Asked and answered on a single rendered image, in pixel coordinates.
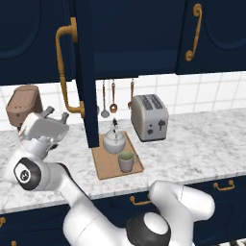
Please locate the wooden tray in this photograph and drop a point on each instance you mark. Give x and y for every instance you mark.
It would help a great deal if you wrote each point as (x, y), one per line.
(110, 166)

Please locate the white kettle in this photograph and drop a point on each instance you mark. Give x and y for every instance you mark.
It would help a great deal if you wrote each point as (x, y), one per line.
(113, 141)

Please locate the wooden hanging spatula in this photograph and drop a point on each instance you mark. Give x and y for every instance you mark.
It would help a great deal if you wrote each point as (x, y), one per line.
(131, 99)

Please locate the grey green mug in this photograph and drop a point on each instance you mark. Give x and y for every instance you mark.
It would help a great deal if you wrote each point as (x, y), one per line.
(125, 163)

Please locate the wooden hanging slotted spoon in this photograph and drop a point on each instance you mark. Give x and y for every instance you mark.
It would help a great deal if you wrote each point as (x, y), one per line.
(113, 104)

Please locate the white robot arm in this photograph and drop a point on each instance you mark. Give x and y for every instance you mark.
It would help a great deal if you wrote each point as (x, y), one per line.
(83, 221)

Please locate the dark blue drawer front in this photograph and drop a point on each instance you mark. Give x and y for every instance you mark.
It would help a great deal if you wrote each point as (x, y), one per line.
(32, 227)
(118, 205)
(229, 211)

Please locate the silver toaster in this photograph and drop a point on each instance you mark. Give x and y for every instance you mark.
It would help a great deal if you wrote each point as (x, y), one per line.
(150, 120)

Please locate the open dark blue cabinet door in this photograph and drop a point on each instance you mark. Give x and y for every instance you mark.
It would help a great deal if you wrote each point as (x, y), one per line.
(86, 80)

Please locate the dark blue wall cabinet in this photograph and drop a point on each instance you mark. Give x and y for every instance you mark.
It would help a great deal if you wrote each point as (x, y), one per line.
(134, 35)

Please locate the grey hanging ladle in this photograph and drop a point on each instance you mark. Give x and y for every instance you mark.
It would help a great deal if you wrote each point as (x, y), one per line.
(104, 109)

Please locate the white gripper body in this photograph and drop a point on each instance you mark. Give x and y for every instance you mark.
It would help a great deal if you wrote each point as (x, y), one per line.
(43, 128)

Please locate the brown bread box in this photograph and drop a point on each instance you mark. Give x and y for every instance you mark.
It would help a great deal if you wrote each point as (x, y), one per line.
(24, 104)

